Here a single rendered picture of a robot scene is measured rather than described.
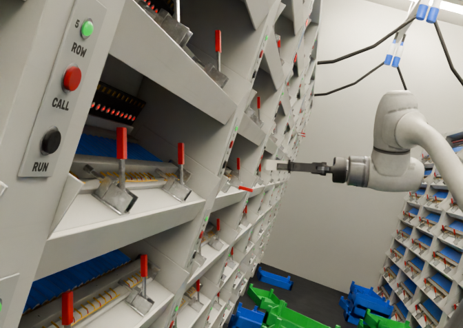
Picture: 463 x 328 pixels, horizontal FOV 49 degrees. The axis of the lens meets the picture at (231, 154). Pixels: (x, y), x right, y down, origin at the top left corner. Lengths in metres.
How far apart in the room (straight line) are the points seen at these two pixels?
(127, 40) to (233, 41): 0.58
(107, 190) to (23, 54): 0.29
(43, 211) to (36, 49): 0.12
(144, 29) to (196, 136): 0.56
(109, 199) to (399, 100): 1.00
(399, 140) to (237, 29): 0.59
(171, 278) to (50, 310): 0.38
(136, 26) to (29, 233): 0.18
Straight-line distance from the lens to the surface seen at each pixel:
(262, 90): 1.69
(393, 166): 1.46
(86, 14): 0.35
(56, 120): 0.35
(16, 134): 0.32
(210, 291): 1.73
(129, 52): 0.45
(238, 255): 2.41
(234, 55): 1.00
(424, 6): 3.71
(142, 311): 0.86
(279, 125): 2.37
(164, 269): 1.01
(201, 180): 0.98
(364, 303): 4.31
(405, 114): 1.40
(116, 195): 0.56
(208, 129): 0.98
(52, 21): 0.32
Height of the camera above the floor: 1.00
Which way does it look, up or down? level
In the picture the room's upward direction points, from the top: 18 degrees clockwise
